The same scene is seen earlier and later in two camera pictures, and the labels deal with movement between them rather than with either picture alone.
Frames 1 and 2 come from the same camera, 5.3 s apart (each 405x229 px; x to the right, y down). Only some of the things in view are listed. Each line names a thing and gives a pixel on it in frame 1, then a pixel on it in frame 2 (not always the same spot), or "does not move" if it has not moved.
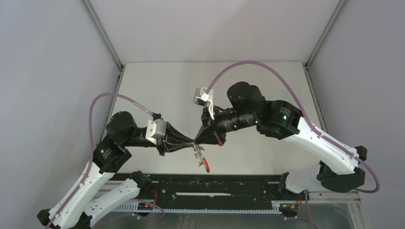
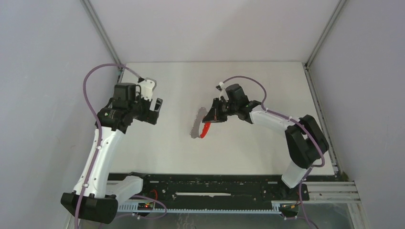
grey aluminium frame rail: [336, 10] does not move
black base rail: [213, 192] does not move
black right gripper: [205, 136] -> [215, 115]
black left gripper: [183, 141] -> [150, 116]
